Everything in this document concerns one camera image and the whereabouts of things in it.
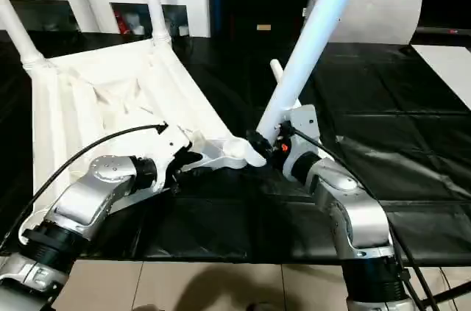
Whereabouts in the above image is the white flat sheet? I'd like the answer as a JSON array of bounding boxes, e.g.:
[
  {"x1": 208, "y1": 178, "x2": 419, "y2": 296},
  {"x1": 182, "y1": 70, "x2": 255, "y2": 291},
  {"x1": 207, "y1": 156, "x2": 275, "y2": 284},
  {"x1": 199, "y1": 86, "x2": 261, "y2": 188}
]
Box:
[{"x1": 411, "y1": 44, "x2": 471, "y2": 110}]

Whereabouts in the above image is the grey cushion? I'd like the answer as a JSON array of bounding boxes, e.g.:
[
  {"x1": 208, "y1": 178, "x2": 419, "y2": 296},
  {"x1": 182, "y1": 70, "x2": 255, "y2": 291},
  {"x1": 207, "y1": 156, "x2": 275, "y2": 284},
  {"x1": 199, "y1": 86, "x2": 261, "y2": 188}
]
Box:
[{"x1": 303, "y1": 0, "x2": 426, "y2": 46}]

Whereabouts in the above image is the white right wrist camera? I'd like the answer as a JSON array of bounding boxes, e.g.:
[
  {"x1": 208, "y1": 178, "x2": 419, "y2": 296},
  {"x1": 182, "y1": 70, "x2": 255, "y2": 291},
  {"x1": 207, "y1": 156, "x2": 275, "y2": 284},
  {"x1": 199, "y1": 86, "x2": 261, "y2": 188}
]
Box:
[{"x1": 281, "y1": 105, "x2": 320, "y2": 156}]

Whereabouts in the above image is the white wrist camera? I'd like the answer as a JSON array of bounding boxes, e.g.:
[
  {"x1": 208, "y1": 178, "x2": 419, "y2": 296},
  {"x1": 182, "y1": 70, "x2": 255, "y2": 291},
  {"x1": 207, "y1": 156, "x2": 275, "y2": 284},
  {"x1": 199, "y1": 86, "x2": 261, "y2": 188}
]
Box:
[
  {"x1": 150, "y1": 126, "x2": 194, "y2": 193},
  {"x1": 281, "y1": 105, "x2": 320, "y2": 156}
]

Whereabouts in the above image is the black work mat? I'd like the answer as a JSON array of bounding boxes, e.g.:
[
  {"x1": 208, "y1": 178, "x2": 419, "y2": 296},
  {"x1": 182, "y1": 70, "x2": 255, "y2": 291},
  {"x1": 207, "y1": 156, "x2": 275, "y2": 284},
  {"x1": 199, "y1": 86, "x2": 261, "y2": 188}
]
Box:
[{"x1": 0, "y1": 30, "x2": 471, "y2": 268}]

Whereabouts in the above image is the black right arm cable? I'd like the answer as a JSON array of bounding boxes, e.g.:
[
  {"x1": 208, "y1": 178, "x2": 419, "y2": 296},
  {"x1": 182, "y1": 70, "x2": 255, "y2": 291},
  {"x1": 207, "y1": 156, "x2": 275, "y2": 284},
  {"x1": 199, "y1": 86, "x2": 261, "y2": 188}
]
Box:
[{"x1": 283, "y1": 124, "x2": 442, "y2": 311}]

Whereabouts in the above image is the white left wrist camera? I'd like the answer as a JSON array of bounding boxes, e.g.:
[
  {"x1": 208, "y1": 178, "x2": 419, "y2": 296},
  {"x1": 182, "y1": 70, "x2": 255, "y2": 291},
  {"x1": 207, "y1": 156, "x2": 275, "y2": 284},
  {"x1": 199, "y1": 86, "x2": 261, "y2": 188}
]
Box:
[{"x1": 150, "y1": 126, "x2": 194, "y2": 193}]

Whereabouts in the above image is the black stand leg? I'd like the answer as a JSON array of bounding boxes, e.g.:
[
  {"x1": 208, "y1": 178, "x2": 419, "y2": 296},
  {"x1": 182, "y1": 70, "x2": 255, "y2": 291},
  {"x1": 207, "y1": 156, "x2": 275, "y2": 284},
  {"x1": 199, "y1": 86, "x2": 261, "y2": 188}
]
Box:
[{"x1": 434, "y1": 282, "x2": 471, "y2": 307}]

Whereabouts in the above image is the white plastic table top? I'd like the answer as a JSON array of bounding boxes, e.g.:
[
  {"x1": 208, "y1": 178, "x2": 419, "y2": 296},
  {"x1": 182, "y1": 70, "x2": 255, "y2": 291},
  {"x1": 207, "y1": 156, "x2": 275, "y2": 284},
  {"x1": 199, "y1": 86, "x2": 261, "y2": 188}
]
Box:
[{"x1": 26, "y1": 37, "x2": 270, "y2": 232}]

